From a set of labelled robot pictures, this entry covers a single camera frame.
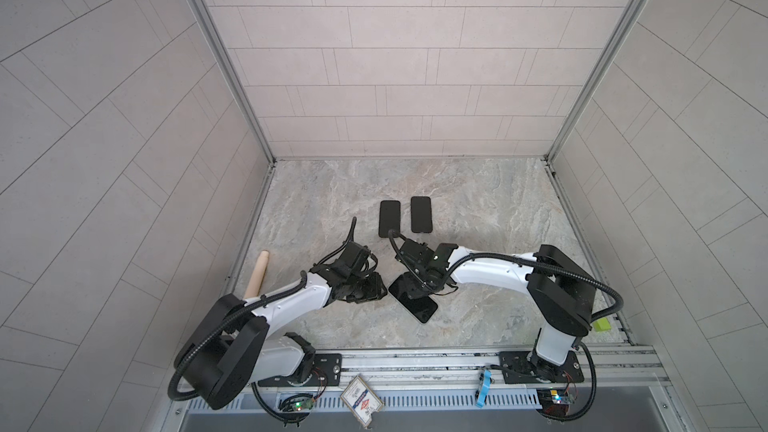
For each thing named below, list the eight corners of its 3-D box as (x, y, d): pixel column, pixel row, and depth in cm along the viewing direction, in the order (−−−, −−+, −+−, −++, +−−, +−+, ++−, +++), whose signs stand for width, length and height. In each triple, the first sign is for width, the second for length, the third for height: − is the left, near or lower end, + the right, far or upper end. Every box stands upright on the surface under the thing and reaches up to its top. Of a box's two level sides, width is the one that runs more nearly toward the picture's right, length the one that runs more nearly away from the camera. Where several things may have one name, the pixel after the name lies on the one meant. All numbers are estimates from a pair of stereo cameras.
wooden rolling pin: (247, 299, 84) (243, 296, 81) (261, 254, 92) (258, 250, 90) (257, 299, 84) (253, 296, 81) (270, 254, 92) (268, 250, 90)
